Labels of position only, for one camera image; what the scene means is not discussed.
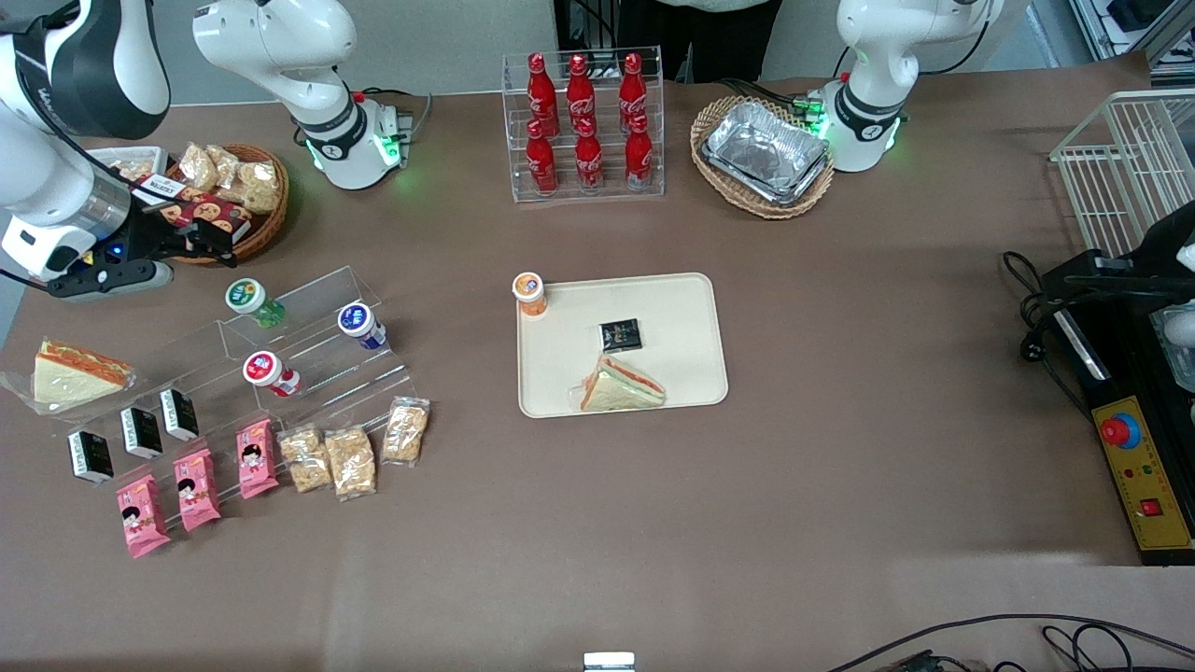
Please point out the clear cereal snack bag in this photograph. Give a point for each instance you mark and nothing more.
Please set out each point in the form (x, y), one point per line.
(260, 187)
(226, 163)
(406, 431)
(198, 166)
(305, 459)
(131, 170)
(351, 463)

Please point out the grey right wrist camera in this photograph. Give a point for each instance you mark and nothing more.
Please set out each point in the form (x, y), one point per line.
(112, 280)

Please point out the light wicker basket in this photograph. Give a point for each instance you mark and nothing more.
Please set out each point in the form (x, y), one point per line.
(738, 198)

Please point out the small white box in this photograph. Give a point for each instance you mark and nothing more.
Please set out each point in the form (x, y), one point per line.
(609, 662)

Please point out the red gum bottle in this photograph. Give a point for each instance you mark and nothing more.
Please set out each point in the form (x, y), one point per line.
(269, 371)

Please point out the pink snack pack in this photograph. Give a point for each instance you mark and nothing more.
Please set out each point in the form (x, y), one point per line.
(142, 515)
(257, 458)
(197, 490)

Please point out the orange gum bottle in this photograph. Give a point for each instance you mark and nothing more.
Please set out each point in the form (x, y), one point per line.
(529, 293)

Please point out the beige plastic tray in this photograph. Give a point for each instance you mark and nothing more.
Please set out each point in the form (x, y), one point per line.
(672, 327)

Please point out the aluminium frame rack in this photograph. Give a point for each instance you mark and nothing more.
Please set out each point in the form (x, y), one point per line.
(1158, 37)

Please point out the red cookie box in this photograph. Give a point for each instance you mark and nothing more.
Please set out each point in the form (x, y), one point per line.
(219, 213)

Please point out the dark brown wicker basket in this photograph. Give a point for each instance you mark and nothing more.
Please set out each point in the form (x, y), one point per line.
(266, 229)

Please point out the black small pack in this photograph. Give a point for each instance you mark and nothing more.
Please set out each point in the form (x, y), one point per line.
(179, 414)
(621, 334)
(91, 456)
(142, 432)

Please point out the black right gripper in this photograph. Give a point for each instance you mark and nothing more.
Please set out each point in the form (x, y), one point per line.
(149, 233)

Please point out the clear plastic container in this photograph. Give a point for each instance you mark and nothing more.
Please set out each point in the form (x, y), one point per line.
(1178, 369)

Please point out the white plastic bin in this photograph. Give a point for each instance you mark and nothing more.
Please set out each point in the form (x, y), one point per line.
(154, 154)

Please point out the silver foil tray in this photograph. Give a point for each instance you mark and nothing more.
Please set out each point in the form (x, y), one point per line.
(766, 154)

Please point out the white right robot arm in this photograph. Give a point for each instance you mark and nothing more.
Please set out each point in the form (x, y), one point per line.
(317, 103)

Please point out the wrapped triangle sandwich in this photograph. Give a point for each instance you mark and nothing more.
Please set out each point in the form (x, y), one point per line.
(621, 387)
(70, 378)

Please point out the clear acrylic stepped display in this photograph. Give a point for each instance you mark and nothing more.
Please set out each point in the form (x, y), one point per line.
(327, 369)

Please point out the red cola bottle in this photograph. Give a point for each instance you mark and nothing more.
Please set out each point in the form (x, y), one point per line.
(541, 98)
(639, 157)
(580, 93)
(632, 91)
(541, 163)
(589, 160)

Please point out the green gum bottle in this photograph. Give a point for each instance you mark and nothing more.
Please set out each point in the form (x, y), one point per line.
(252, 300)

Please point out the clear acrylic bottle rack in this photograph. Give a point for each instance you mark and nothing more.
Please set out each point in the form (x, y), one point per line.
(607, 191)

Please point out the blue gum bottle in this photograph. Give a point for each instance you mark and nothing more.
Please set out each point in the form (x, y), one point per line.
(359, 324)

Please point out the person in dark trousers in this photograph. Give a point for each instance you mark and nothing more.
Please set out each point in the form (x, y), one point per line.
(719, 42)

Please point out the black machine with yellow panel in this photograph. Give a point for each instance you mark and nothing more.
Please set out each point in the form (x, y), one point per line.
(1120, 373)

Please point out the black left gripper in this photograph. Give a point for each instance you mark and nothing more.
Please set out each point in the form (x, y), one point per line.
(1160, 244)

